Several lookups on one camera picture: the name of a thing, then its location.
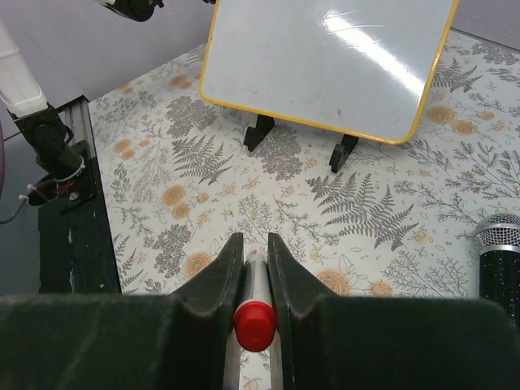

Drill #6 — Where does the aluminium frame rail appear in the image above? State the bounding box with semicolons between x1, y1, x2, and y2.
58;96;96;161

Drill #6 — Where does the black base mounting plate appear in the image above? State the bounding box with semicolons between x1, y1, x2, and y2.
38;141;121;294

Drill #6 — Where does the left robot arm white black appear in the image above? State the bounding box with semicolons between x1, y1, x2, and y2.
1;24;85;183

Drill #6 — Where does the yellow framed whiteboard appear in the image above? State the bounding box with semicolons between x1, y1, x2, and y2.
199;0;458;145

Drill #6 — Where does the black microphone silver head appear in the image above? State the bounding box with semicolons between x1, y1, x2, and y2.
473;214;519;326

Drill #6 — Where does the floral table mat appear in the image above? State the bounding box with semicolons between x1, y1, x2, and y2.
89;32;519;298

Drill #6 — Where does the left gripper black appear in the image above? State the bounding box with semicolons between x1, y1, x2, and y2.
96;0;164;22

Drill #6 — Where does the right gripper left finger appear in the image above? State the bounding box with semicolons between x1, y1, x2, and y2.
1;233;244;389

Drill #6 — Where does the red white marker pen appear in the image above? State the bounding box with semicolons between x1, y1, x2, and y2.
222;245;284;390

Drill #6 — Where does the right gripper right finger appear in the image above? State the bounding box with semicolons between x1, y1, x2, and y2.
267;233;519;389

